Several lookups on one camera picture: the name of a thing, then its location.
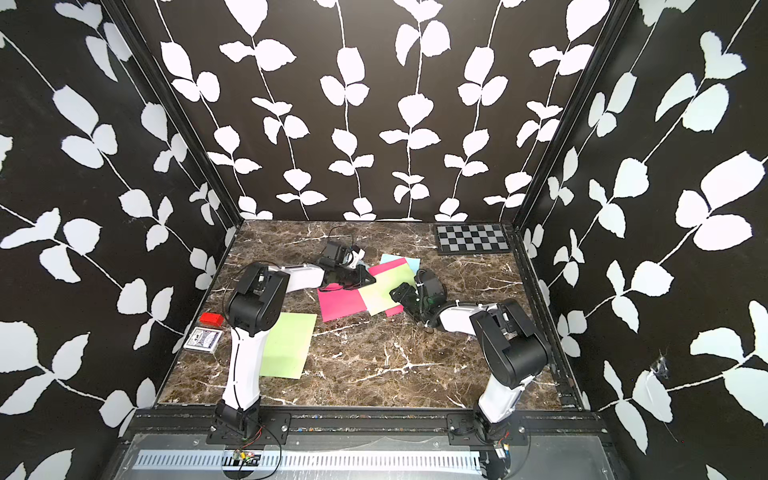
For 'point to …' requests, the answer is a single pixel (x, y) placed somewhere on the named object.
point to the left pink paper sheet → (337, 302)
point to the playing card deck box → (204, 339)
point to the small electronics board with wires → (246, 457)
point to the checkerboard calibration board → (460, 239)
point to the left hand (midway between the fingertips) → (378, 276)
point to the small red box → (210, 318)
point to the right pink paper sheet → (398, 311)
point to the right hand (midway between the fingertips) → (391, 293)
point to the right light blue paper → (414, 263)
